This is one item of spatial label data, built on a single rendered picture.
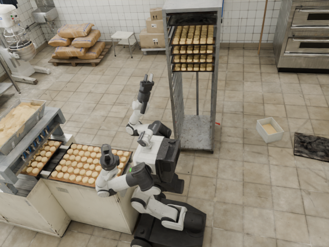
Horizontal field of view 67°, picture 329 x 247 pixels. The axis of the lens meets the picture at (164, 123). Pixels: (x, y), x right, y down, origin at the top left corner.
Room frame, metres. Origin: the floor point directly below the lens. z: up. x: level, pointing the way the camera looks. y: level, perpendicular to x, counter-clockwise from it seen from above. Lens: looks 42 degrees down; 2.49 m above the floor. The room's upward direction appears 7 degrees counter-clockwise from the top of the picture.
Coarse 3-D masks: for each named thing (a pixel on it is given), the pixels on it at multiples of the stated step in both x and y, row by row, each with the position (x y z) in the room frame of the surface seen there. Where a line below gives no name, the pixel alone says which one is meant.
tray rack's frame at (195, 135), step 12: (168, 0) 2.33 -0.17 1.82; (180, 0) 2.29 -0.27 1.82; (192, 0) 2.25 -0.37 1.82; (204, 0) 2.21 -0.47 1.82; (216, 0) 2.17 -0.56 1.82; (168, 12) 2.11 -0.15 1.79; (192, 120) 2.59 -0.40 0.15; (204, 120) 2.55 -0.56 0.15; (192, 132) 2.34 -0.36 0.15; (204, 132) 2.32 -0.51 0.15; (192, 144) 2.14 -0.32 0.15; (204, 144) 2.11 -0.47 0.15
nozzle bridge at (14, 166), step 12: (48, 108) 1.85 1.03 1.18; (48, 120) 1.68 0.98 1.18; (60, 120) 1.80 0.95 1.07; (36, 132) 1.54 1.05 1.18; (48, 132) 1.68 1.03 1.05; (60, 132) 1.85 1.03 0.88; (24, 144) 1.42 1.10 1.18; (36, 144) 1.54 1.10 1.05; (0, 156) 1.32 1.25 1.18; (12, 156) 1.30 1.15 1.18; (24, 156) 1.42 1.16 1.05; (0, 168) 1.20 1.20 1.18; (12, 168) 1.30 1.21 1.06; (0, 180) 1.21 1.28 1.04; (12, 180) 1.17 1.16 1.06; (12, 192) 1.20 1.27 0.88
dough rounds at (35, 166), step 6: (48, 144) 1.66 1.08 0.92; (54, 144) 1.65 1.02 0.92; (42, 150) 1.61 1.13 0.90; (48, 150) 1.60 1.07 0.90; (54, 150) 1.58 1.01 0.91; (36, 156) 1.53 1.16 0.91; (42, 156) 1.53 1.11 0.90; (48, 156) 1.52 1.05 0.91; (30, 162) 1.46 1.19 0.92; (36, 162) 1.45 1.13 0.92; (42, 162) 1.46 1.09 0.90; (24, 168) 1.40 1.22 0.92; (30, 168) 1.40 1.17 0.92; (36, 168) 1.39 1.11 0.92; (30, 174) 1.34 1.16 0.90; (36, 174) 1.34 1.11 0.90
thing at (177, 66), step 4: (176, 64) 2.24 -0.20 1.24; (180, 64) 2.26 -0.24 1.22; (184, 64) 2.22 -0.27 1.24; (188, 64) 2.21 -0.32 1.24; (192, 64) 2.20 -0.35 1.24; (196, 64) 2.19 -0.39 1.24; (200, 64) 2.22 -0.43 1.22; (204, 64) 2.17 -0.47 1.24; (208, 64) 2.16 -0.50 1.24; (176, 68) 2.17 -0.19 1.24; (180, 68) 2.19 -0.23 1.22; (184, 68) 2.15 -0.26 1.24; (188, 68) 2.14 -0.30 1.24; (192, 68) 2.16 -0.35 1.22; (196, 68) 2.12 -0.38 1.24; (200, 68) 2.11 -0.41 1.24; (204, 68) 2.10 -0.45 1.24; (208, 68) 2.09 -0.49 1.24; (212, 68) 2.11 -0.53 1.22
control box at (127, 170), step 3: (129, 165) 1.36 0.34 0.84; (126, 168) 1.33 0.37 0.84; (129, 168) 1.33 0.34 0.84; (126, 171) 1.30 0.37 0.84; (129, 171) 1.31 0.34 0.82; (123, 174) 1.27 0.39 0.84; (126, 189) 1.21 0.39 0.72; (120, 192) 1.15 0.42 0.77; (123, 192) 1.16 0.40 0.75; (120, 195) 1.15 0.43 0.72; (123, 195) 1.15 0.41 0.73
